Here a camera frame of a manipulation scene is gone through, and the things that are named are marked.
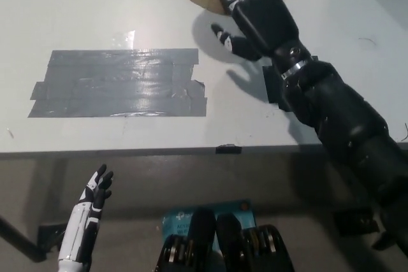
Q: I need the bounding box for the black table leg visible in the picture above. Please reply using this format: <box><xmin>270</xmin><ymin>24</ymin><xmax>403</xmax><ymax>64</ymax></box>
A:
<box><xmin>0</xmin><ymin>214</ymin><xmax>48</xmax><ymax>262</ymax></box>

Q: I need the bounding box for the black tape patch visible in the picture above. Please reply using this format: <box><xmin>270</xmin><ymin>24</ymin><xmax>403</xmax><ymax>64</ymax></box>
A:
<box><xmin>262</xmin><ymin>55</ymin><xmax>319</xmax><ymax>114</ymax></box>

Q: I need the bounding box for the black floor bracket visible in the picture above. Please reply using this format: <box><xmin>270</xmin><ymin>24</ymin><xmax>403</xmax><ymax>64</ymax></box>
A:
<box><xmin>333</xmin><ymin>209</ymin><xmax>382</xmax><ymax>235</ymax></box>

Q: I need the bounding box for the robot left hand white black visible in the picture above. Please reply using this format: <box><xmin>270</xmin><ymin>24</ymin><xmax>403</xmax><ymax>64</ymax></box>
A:
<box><xmin>57</xmin><ymin>164</ymin><xmax>115</xmax><ymax>262</ymax></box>

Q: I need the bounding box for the grey duct tape patch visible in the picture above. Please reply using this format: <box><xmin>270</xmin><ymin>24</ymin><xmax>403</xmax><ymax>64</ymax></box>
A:
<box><xmin>27</xmin><ymin>48</ymin><xmax>208</xmax><ymax>118</ymax></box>

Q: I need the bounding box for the black table foot bracket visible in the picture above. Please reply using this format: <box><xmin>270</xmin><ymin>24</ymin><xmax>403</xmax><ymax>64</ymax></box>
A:
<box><xmin>37</xmin><ymin>224</ymin><xmax>69</xmax><ymax>253</ymax></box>

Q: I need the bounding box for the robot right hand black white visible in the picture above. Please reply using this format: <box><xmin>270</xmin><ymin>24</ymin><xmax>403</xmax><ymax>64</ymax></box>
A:
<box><xmin>203</xmin><ymin>0</ymin><xmax>314</xmax><ymax>76</ymax></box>

